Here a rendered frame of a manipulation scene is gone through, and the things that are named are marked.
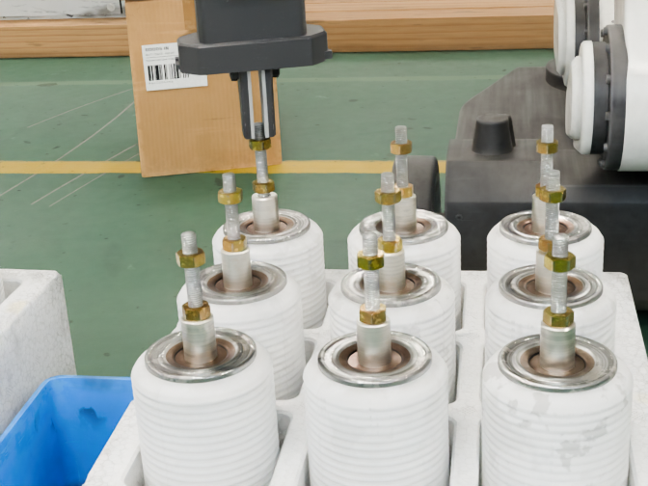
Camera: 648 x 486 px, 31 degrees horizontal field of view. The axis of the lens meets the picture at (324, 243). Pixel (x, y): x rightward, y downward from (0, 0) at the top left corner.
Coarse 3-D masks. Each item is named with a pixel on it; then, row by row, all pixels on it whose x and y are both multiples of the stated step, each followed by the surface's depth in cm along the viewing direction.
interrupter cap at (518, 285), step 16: (512, 272) 87; (528, 272) 87; (576, 272) 87; (512, 288) 84; (528, 288) 85; (576, 288) 84; (592, 288) 84; (528, 304) 82; (544, 304) 81; (576, 304) 81
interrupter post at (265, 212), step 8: (272, 192) 99; (256, 200) 97; (264, 200) 97; (272, 200) 97; (256, 208) 98; (264, 208) 97; (272, 208) 98; (256, 216) 98; (264, 216) 98; (272, 216) 98; (256, 224) 98; (264, 224) 98; (272, 224) 98
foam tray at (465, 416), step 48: (480, 288) 102; (624, 288) 101; (480, 336) 94; (624, 336) 92; (480, 384) 87; (288, 432) 81; (480, 432) 82; (96, 480) 77; (144, 480) 82; (288, 480) 76; (480, 480) 83
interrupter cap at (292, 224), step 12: (240, 216) 101; (252, 216) 101; (288, 216) 101; (300, 216) 101; (240, 228) 99; (252, 228) 99; (288, 228) 98; (300, 228) 98; (252, 240) 96; (264, 240) 96; (276, 240) 96; (288, 240) 96
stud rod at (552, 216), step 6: (546, 174) 82; (552, 174) 81; (558, 174) 81; (546, 180) 82; (552, 180) 81; (558, 180) 81; (546, 186) 82; (552, 186) 81; (558, 186) 82; (546, 204) 82; (552, 204) 82; (558, 204) 82; (546, 210) 82; (552, 210) 82; (558, 210) 82; (546, 216) 83; (552, 216) 82; (558, 216) 83; (546, 222) 83; (552, 222) 82; (558, 222) 83; (546, 228) 83; (552, 228) 83; (546, 234) 83; (552, 234) 83
